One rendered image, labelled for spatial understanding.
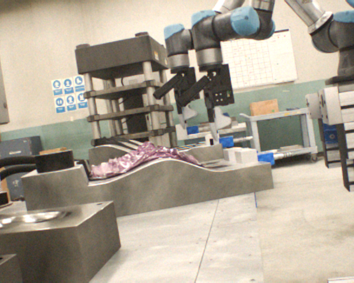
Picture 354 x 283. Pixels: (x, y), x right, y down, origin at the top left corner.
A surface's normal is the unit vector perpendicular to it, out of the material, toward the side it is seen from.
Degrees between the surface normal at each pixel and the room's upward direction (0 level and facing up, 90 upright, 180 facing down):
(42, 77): 90
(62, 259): 90
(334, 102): 90
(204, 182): 90
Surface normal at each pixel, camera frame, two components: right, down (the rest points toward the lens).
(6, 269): 0.98, -0.15
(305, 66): -0.15, 0.07
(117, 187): 0.14, 0.03
